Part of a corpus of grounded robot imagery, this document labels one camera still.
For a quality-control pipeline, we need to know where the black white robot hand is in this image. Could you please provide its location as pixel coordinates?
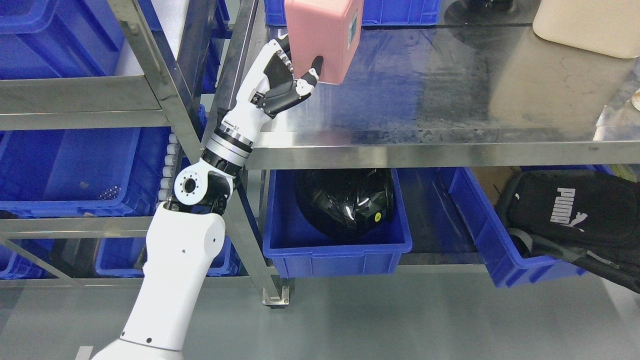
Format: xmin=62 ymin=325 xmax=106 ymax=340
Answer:
xmin=215 ymin=34 xmax=324 ymax=145

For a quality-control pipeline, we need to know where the pink plastic storage box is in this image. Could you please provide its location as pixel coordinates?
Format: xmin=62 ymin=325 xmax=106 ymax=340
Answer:
xmin=284 ymin=0 xmax=364 ymax=85

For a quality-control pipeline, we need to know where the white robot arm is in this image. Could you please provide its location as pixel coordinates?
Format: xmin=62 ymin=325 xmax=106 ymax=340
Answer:
xmin=94 ymin=123 xmax=259 ymax=360

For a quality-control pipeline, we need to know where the steel shelf rack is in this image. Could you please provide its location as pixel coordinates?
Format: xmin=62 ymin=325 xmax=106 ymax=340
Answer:
xmin=0 ymin=0 xmax=241 ymax=291

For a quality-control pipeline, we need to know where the blue bin middle shelf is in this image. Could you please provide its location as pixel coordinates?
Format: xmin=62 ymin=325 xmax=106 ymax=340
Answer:
xmin=0 ymin=127 xmax=170 ymax=219

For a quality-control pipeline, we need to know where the blue bin shelf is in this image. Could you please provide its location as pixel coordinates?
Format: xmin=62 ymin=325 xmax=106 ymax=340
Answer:
xmin=0 ymin=0 xmax=126 ymax=80
xmin=0 ymin=127 xmax=170 ymax=219
xmin=94 ymin=237 xmax=242 ymax=279

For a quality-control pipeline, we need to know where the blue bin lower shelf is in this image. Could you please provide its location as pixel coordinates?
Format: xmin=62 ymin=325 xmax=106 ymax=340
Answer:
xmin=94 ymin=237 xmax=242 ymax=279

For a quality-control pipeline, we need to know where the blue bin upper shelf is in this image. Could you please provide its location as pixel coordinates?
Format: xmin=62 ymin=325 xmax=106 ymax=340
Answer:
xmin=0 ymin=0 xmax=126 ymax=80

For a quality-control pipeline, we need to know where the cream plastic container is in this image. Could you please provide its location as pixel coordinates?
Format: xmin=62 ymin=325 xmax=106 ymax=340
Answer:
xmin=532 ymin=0 xmax=640 ymax=59

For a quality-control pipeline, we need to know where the blue bin on table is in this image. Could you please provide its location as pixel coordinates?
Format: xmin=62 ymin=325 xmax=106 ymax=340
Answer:
xmin=263 ymin=0 xmax=441 ymax=27

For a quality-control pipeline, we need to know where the black glossy helmet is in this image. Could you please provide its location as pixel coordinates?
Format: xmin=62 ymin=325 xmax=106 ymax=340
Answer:
xmin=294 ymin=168 xmax=396 ymax=242

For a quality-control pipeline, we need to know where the blue bin with helmet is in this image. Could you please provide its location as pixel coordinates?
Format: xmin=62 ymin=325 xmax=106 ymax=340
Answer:
xmin=262 ymin=169 xmax=413 ymax=279

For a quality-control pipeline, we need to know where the steel table cart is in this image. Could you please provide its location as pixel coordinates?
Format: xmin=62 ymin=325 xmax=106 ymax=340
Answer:
xmin=200 ymin=0 xmax=640 ymax=307

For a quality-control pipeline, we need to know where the blue bin under table right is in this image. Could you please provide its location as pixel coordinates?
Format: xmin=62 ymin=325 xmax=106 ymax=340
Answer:
xmin=437 ymin=164 xmax=614 ymax=289

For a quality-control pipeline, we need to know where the black Puma bag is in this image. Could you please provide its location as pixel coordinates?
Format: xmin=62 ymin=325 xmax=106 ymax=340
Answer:
xmin=494 ymin=170 xmax=640 ymax=293

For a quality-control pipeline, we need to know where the white object table edge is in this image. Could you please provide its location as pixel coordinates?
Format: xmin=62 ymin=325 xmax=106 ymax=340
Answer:
xmin=631 ymin=89 xmax=640 ymax=111

